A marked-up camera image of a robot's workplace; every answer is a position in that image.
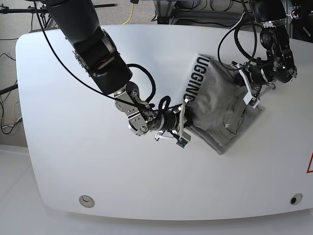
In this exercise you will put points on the grey T-shirt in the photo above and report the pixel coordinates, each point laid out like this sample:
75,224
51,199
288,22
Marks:
216,104

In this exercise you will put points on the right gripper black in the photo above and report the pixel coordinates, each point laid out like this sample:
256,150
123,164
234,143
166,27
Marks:
171,120

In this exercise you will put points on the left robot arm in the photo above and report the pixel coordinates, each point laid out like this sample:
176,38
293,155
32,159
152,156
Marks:
267,19

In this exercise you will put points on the black tripod stand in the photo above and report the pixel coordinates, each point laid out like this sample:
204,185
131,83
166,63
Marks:
16,20

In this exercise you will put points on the right table grommet hole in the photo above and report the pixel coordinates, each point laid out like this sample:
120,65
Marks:
296,199

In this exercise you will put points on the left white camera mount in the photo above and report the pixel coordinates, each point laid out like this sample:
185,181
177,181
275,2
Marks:
254,92

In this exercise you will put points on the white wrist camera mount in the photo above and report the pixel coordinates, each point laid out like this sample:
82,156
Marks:
181,137

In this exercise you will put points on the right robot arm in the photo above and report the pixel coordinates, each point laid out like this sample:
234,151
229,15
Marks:
98,55

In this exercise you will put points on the left table grommet hole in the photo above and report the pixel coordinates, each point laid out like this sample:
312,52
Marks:
86,201

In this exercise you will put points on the red triangle warning sticker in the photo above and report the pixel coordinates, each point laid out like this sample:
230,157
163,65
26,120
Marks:
310,166

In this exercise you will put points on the table grommet hole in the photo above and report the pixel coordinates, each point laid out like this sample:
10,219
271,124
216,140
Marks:
296,199
86,201

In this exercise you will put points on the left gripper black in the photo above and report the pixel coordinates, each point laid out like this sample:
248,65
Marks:
256,77

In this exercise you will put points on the aluminium frame stand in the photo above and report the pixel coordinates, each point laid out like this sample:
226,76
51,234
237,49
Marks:
171,12

